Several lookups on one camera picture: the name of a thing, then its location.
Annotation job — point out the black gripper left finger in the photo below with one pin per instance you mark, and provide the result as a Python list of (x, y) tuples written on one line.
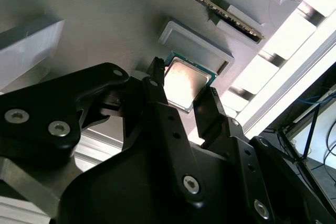
[(39, 108)]

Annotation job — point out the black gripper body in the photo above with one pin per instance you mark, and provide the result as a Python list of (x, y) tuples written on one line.
[(118, 195)]

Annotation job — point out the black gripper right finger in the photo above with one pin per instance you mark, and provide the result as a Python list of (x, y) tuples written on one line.
[(241, 155)]

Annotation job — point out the silver topped CPU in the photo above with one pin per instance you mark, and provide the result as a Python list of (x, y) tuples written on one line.
[(183, 82)]

